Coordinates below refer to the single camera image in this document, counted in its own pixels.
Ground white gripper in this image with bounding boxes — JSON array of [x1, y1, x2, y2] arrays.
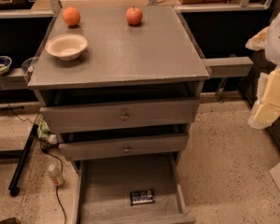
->
[[245, 12, 280, 129]]

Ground dark blue rxbar wrapper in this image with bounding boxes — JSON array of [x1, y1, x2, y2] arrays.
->
[[130, 189, 155, 206]]

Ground grey drawer cabinet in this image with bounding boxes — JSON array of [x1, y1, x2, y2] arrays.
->
[[26, 5, 211, 165]]

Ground grey open bottom drawer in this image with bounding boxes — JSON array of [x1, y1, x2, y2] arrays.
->
[[72, 154, 196, 224]]

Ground grey middle drawer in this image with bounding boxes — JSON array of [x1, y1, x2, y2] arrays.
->
[[60, 133, 189, 161]]

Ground grey top drawer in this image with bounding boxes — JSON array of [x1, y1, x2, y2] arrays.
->
[[41, 98, 199, 133]]

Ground grey side shelf block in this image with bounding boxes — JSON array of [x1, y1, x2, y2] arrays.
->
[[203, 57, 253, 78]]

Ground red apple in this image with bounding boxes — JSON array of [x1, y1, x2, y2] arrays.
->
[[125, 7, 143, 26]]

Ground white paper bowl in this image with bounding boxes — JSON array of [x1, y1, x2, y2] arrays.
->
[[45, 35, 88, 61]]

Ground green white bottle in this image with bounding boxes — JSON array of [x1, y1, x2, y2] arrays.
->
[[37, 120, 59, 147]]

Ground clear plastic bottle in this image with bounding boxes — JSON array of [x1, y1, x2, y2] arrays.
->
[[48, 164, 64, 187]]

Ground clear plastic cup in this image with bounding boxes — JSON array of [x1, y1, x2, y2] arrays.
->
[[21, 57, 38, 73]]

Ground blue patterned bowl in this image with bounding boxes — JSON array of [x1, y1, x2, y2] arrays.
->
[[0, 56, 12, 76]]

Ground black wheeled stand leg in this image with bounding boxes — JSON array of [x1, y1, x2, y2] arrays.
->
[[8, 124, 38, 197]]

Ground black floor cable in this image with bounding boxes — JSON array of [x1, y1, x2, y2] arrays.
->
[[0, 77, 67, 224]]

